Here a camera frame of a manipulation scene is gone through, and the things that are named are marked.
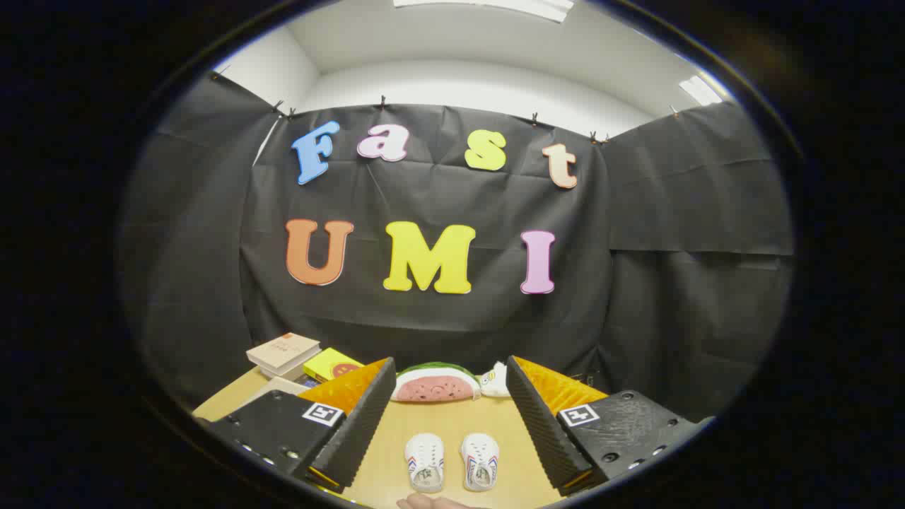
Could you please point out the beige book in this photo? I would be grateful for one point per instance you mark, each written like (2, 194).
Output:
(283, 350)

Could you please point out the watermelon slice plush toy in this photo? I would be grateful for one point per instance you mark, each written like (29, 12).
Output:
(435, 389)

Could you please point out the white canvas shoe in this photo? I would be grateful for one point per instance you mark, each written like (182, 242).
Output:
(424, 459)
(481, 459)

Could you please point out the long ceiling light panel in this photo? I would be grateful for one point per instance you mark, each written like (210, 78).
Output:
(488, 7)

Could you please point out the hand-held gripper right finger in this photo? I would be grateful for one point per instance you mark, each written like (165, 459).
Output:
(544, 438)

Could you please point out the white plush toy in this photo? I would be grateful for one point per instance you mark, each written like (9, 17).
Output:
(496, 382)

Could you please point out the small ceiling light panel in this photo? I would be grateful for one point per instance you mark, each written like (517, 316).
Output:
(700, 90)

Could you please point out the yellow book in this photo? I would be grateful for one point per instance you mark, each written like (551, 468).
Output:
(331, 364)

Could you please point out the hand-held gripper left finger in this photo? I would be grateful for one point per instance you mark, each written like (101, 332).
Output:
(353, 438)

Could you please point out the cream fabric storage box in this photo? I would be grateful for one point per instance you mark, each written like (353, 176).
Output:
(279, 386)

